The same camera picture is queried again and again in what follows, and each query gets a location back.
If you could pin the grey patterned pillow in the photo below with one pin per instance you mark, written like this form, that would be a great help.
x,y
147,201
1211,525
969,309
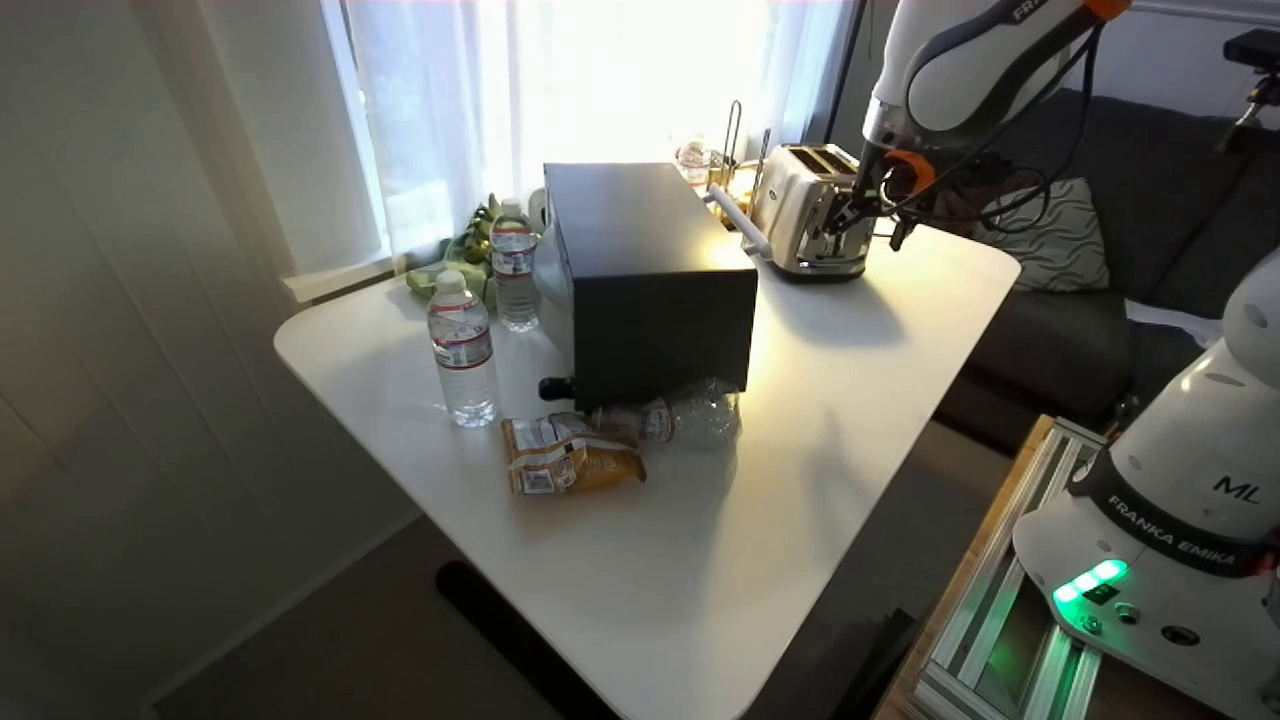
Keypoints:
x,y
1060,240

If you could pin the white two-slot toaster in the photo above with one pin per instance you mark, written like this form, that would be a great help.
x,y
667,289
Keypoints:
x,y
797,204

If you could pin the clear water bottle red label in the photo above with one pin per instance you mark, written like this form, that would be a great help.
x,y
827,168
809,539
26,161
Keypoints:
x,y
460,352
512,265

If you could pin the white rod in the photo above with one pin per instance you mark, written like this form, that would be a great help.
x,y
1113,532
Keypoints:
x,y
740,220

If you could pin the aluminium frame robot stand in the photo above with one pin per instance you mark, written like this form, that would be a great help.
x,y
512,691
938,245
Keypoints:
x,y
993,624

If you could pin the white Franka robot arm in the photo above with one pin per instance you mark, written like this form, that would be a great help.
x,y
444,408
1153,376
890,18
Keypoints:
x,y
1195,463

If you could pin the black gripper orange ring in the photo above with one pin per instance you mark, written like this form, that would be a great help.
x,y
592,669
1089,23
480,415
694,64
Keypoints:
x,y
897,179

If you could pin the white sheer curtain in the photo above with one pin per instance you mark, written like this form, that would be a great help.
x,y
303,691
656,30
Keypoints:
x,y
533,95

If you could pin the green leafy plant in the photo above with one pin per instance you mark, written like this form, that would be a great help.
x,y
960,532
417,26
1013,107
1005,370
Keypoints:
x,y
460,254

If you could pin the black camera on stand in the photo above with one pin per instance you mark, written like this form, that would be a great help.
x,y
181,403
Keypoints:
x,y
1256,63

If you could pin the white cup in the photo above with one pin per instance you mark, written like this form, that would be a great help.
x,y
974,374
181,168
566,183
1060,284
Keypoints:
x,y
539,210

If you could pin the black toaster oven box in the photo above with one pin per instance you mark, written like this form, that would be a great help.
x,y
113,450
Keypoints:
x,y
653,284

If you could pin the dark grey sofa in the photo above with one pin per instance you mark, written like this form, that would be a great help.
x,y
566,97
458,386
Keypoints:
x,y
1175,201

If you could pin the clear glass bottle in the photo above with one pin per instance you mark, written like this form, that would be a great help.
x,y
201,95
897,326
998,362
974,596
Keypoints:
x,y
735,141

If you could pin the brown snack bag white label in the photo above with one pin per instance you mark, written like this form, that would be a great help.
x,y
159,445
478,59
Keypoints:
x,y
568,465

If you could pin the clear empty plastic bottle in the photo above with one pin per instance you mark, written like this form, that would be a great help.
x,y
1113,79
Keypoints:
x,y
684,416

